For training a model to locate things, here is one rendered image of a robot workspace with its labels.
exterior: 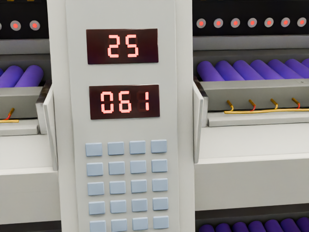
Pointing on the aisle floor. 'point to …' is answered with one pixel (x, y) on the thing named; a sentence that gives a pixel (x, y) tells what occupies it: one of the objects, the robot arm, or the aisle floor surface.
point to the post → (184, 30)
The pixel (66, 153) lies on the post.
